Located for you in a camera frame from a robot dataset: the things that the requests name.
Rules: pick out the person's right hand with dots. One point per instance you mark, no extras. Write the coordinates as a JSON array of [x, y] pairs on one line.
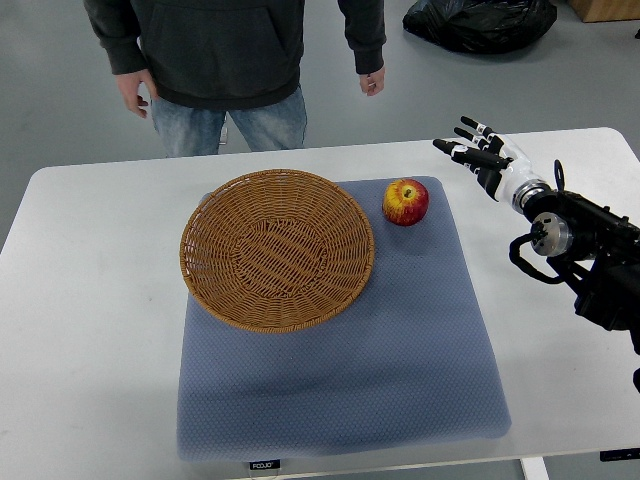
[[138, 90]]

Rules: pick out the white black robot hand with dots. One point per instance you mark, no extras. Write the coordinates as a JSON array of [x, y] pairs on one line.
[[501, 168]]

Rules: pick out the person's left hand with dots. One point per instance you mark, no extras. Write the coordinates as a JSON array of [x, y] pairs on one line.
[[373, 83]]

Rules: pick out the red yellow apple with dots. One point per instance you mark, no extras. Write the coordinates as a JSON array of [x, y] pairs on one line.
[[405, 202]]

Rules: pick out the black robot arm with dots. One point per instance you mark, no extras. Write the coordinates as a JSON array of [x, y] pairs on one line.
[[585, 246]]

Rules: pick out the brown wicker basket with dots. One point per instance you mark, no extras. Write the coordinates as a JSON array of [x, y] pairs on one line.
[[277, 251]]

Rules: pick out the person in dark hoodie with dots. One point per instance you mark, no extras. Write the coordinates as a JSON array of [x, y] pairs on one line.
[[212, 61]]

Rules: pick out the black garbage bag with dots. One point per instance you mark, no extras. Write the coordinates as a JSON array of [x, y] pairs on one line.
[[480, 27]]

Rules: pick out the brown cardboard box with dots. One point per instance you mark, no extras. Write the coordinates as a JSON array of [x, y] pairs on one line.
[[592, 11]]

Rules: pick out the blue grey foam mat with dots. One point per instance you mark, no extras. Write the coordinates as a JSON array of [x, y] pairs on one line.
[[409, 362]]

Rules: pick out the white table leg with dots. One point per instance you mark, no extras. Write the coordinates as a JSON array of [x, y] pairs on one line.
[[534, 468]]

